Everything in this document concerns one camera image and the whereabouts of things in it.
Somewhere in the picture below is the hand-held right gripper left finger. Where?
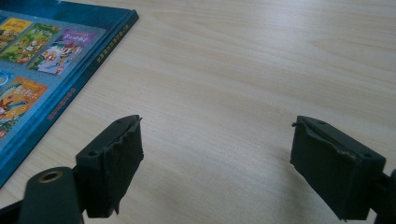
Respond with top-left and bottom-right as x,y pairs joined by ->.
75,114 -> 145,218

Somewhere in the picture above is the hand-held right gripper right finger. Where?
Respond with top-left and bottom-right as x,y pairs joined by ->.
290,115 -> 387,222

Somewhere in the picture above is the blue picture book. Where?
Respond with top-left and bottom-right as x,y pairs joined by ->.
0,0 -> 140,189

